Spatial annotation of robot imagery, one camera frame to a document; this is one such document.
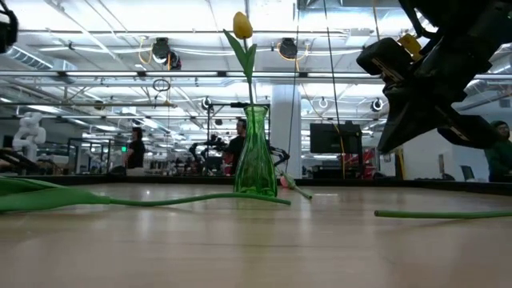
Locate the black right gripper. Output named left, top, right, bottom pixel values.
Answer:
left=356, top=23, right=499, bottom=154

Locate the yellow artificial tulip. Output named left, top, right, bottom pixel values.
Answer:
left=399, top=34, right=422, bottom=57
left=222, top=10, right=259, bottom=111

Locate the pink artificial tulip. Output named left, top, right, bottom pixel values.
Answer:
left=278, top=170, right=314, bottom=201

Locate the green glass vase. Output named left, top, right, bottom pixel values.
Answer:
left=234, top=104, right=279, bottom=198

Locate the red cart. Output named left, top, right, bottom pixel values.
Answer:
left=343, top=147, right=379, bottom=177

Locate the person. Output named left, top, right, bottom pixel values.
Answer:
left=226, top=118, right=248, bottom=176
left=483, top=119, right=512, bottom=183
left=122, top=126, right=147, bottom=177

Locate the black monitor on stand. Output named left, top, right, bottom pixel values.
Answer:
left=310, top=122, right=364, bottom=179

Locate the white robot figure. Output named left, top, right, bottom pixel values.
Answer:
left=11, top=111, right=47, bottom=163

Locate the green artificial flower stem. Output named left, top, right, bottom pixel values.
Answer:
left=0, top=174, right=292, bottom=214
left=374, top=210, right=512, bottom=220

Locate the white building column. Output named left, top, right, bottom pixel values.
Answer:
left=270, top=83, right=303, bottom=179

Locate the black hanging cable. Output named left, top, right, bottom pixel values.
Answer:
left=286, top=0, right=301, bottom=162
left=322, top=0, right=346, bottom=180

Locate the black ceiling cable reel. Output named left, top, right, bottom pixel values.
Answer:
left=278, top=37, right=299, bottom=61
left=151, top=37, right=182, bottom=71

